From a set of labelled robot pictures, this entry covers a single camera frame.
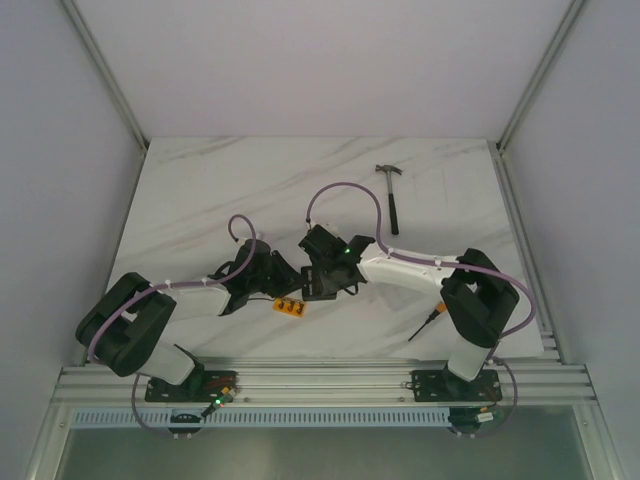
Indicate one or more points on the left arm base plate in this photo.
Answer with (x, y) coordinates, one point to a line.
(202, 387)

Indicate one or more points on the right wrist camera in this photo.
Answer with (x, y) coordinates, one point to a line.
(329, 227)

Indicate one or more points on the claw hammer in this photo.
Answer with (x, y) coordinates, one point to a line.
(389, 171)

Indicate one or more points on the white cable duct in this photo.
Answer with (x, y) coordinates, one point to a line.
(273, 417)

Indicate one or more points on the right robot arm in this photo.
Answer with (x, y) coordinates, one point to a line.
(480, 300)

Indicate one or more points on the aluminium rail frame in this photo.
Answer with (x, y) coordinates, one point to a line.
(332, 382)

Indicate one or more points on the orange terminal block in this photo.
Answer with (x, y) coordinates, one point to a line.
(289, 306)

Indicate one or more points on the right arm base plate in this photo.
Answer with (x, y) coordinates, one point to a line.
(440, 385)

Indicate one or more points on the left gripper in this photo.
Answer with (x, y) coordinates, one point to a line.
(279, 273)

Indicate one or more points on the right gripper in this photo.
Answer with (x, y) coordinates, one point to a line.
(345, 285)

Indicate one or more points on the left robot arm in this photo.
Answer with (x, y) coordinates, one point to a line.
(123, 330)

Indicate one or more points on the orange handled screwdriver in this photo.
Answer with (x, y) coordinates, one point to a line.
(436, 312)

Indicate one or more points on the black fuse box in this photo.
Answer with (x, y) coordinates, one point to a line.
(319, 284)

